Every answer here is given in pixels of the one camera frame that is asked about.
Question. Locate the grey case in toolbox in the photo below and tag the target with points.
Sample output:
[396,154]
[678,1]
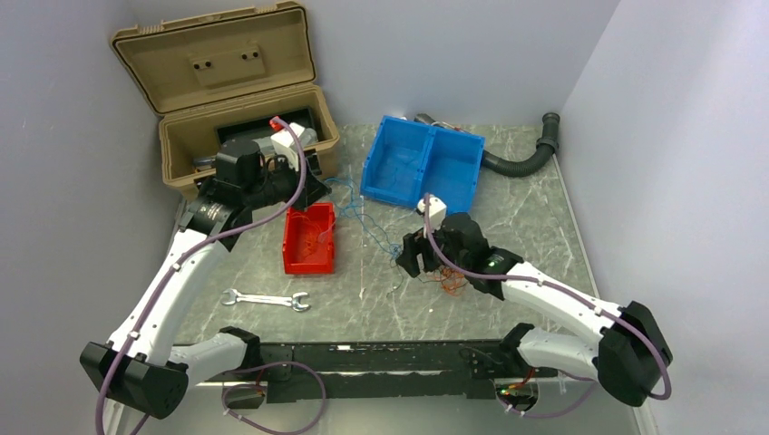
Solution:
[307,136]

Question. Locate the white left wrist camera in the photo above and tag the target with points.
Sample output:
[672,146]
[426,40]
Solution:
[291,155]

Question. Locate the red plastic bin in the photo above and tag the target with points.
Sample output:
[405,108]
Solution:
[308,246]

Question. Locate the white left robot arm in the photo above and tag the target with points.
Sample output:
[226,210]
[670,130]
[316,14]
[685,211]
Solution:
[140,366]

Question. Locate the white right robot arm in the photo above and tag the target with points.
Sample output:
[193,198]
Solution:
[621,347]

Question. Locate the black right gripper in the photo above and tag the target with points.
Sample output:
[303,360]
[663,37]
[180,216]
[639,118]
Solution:
[413,246]

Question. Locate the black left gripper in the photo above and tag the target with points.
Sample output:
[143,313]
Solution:
[315,189]

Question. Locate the yellow black tool in toolbox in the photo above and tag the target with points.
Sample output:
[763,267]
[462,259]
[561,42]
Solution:
[204,163]

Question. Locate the silver open-end wrench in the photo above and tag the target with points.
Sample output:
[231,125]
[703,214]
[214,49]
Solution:
[232,296]

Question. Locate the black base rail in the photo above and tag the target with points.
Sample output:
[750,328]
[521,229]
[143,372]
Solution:
[367,370]

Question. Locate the blue plastic divided bin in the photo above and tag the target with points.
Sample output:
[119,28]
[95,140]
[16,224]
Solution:
[409,159]

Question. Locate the tan plastic toolbox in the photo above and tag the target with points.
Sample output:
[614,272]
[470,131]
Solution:
[218,70]

